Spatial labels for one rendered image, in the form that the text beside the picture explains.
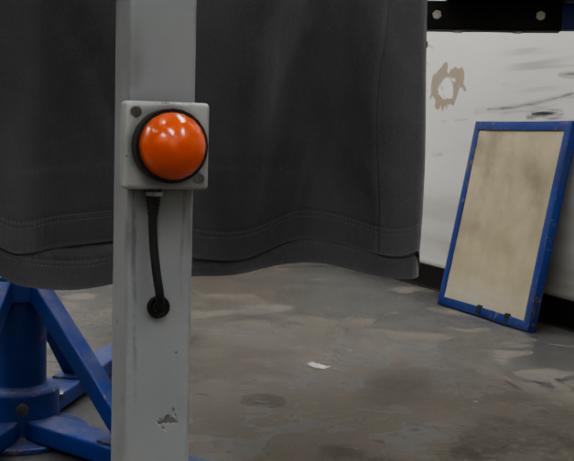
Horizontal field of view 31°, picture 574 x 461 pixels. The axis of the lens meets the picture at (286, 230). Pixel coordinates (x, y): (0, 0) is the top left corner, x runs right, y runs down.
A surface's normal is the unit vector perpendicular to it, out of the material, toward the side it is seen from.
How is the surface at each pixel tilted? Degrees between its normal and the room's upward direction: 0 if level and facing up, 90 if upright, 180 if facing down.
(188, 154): 100
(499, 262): 78
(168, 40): 90
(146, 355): 90
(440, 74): 90
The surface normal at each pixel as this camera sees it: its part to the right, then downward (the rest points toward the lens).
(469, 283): -0.90, -0.21
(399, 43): 0.45, 0.07
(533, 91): -0.93, 0.01
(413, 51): 0.24, 0.03
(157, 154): -0.44, 0.23
